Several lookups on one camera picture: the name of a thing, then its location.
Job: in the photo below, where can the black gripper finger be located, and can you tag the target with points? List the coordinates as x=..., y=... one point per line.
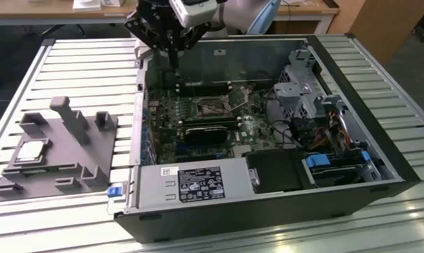
x=142, y=29
x=194, y=37

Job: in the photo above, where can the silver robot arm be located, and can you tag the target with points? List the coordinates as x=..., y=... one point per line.
x=237, y=13

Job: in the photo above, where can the CPU socket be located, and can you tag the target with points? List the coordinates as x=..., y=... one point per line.
x=211, y=108

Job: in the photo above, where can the silver CPU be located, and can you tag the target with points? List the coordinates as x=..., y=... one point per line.
x=31, y=150

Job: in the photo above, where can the black RAM slots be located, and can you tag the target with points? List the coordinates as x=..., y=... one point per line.
x=201, y=89

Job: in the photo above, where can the metal locking lever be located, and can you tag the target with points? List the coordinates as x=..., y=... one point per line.
x=242, y=105

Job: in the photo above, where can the wooden desk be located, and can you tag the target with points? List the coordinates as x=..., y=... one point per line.
x=39, y=10

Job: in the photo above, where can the black RAM stick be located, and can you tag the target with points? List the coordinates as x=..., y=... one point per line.
x=209, y=124

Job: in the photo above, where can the grey metal drive cage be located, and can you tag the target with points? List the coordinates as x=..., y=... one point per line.
x=295, y=92

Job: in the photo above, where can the black graphics card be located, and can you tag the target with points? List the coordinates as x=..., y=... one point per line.
x=206, y=134

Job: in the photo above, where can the green motherboard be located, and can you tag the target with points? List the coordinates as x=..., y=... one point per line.
x=254, y=126

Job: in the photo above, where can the wooden cabinet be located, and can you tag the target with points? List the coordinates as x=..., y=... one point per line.
x=373, y=21

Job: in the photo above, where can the grey parts rack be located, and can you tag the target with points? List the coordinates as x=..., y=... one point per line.
x=74, y=163

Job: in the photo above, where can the black disk bay cover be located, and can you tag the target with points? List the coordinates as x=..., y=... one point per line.
x=278, y=171

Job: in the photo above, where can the silver power supply with label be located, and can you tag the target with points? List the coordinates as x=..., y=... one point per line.
x=155, y=184

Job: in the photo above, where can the blue disk carrier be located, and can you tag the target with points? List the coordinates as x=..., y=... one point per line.
x=318, y=160

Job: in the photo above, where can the blue case latch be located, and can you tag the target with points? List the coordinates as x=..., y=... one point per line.
x=114, y=192

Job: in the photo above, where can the black open PC case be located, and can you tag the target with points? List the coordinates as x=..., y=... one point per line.
x=373, y=131

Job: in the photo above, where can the green RAM stick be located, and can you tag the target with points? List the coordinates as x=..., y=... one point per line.
x=34, y=172

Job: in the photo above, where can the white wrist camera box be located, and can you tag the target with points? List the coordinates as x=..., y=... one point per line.
x=198, y=13

